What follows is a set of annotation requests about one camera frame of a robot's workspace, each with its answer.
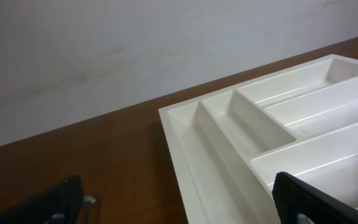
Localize white cutlery tray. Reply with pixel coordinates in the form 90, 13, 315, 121
159, 55, 358, 223

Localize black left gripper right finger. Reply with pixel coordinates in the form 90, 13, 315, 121
272, 172, 358, 224

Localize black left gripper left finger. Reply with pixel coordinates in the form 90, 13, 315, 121
0, 175, 85, 224

